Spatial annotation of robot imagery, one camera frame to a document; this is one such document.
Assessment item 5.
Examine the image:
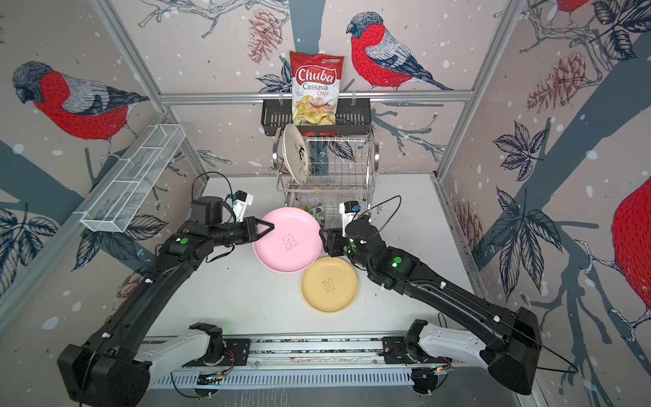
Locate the pink plate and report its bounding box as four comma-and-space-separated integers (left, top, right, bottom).
253, 207, 322, 273

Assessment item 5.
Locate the steel two-tier dish rack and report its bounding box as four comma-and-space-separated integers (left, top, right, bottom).
272, 127, 380, 229

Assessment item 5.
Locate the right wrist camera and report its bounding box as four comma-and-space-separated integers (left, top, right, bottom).
338, 200, 360, 237

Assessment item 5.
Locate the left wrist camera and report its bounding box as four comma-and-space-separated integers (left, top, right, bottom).
230, 190, 254, 222

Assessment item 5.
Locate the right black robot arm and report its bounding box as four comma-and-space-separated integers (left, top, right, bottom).
320, 215, 542, 395

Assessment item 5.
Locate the yellow plate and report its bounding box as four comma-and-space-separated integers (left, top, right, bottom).
302, 257, 359, 313

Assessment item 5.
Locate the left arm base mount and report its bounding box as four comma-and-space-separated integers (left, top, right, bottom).
182, 337, 252, 369

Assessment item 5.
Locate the red Chuba chips bag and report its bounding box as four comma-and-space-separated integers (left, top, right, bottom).
290, 52, 344, 127

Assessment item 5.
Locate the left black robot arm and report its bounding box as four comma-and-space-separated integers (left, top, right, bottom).
57, 197, 275, 406

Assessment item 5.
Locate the white painted ceramic plate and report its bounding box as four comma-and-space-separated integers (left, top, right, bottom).
282, 123, 310, 185

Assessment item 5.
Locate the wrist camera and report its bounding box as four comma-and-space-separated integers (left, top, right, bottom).
338, 200, 360, 237
230, 190, 254, 222

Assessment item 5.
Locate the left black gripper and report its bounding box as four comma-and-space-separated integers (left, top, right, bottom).
210, 215, 276, 247

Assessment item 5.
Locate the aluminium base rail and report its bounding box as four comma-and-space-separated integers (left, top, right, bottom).
108, 332, 527, 370

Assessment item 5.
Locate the leaf pattern bowl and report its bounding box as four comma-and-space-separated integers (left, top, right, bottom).
309, 203, 327, 224

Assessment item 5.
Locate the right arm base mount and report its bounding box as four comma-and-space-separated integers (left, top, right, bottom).
378, 337, 451, 366

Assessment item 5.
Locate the white wire mesh shelf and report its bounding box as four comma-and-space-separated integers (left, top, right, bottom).
81, 124, 186, 232

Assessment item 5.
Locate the black wall basket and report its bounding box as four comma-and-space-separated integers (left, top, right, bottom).
261, 97, 372, 137

